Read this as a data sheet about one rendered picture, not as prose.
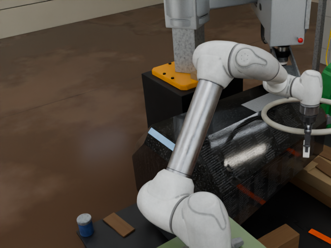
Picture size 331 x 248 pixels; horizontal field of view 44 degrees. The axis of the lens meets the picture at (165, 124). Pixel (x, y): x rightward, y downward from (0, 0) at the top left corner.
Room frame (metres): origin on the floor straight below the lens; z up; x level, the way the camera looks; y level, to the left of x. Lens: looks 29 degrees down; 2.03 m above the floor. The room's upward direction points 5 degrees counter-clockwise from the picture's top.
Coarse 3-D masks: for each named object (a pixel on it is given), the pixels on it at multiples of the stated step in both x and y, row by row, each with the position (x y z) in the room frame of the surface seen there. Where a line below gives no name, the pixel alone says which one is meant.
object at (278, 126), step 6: (270, 102) 2.12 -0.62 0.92; (276, 102) 2.12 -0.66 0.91; (282, 102) 2.14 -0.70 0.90; (324, 102) 2.09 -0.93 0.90; (330, 102) 2.06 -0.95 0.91; (264, 108) 2.04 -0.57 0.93; (264, 114) 1.95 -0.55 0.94; (264, 120) 1.91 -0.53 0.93; (270, 120) 1.87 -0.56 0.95; (276, 126) 1.81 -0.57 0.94; (282, 126) 1.79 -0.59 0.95; (288, 126) 1.78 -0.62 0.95; (288, 132) 1.76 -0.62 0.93; (294, 132) 1.74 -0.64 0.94; (300, 132) 1.72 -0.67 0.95; (312, 132) 1.70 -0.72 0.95; (318, 132) 1.70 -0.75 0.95; (324, 132) 1.69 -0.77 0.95; (330, 132) 1.70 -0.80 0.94
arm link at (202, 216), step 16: (208, 192) 1.11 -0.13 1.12; (176, 208) 1.11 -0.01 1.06; (192, 208) 1.05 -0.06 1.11; (208, 208) 1.03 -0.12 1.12; (224, 208) 1.06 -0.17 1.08; (176, 224) 1.07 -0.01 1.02; (192, 224) 1.02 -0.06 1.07; (208, 224) 1.00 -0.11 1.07; (224, 224) 1.02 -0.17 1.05; (192, 240) 1.02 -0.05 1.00; (208, 240) 0.99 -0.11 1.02; (224, 240) 1.01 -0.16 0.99
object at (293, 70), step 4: (264, 40) 2.78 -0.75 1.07; (272, 48) 2.63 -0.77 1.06; (272, 52) 2.61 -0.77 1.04; (292, 52) 2.56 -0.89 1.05; (292, 56) 2.52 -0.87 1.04; (292, 60) 2.51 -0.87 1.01; (292, 64) 2.50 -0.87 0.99; (296, 64) 2.43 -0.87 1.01; (288, 68) 2.47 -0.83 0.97; (292, 68) 2.46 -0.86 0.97; (296, 68) 2.40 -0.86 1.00; (288, 72) 2.43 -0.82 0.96; (292, 72) 2.42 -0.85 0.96; (296, 72) 2.39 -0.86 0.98; (296, 76) 2.38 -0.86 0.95; (284, 96) 2.21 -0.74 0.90
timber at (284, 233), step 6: (282, 228) 1.89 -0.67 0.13; (288, 228) 1.89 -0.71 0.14; (270, 234) 1.85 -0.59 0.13; (276, 234) 1.85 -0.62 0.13; (282, 234) 1.84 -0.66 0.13; (288, 234) 1.84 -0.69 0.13; (294, 234) 1.83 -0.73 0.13; (258, 240) 1.81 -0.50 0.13; (264, 240) 1.81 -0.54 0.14; (270, 240) 1.80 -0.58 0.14; (276, 240) 1.80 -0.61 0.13; (282, 240) 1.79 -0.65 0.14; (288, 240) 1.79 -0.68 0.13; (294, 240) 1.81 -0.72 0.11; (270, 246) 1.76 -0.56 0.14; (276, 246) 1.75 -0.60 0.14; (282, 246) 1.76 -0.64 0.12; (288, 246) 1.79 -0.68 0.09; (294, 246) 1.81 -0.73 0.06
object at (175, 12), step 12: (168, 0) 3.00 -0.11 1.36; (180, 0) 2.94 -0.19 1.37; (192, 0) 2.93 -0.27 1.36; (204, 0) 2.98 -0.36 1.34; (216, 0) 3.06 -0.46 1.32; (228, 0) 3.08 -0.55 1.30; (240, 0) 3.10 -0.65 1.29; (252, 0) 3.12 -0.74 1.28; (168, 12) 3.01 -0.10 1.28; (180, 12) 2.94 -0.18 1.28; (192, 12) 2.93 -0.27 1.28; (204, 12) 2.97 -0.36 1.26
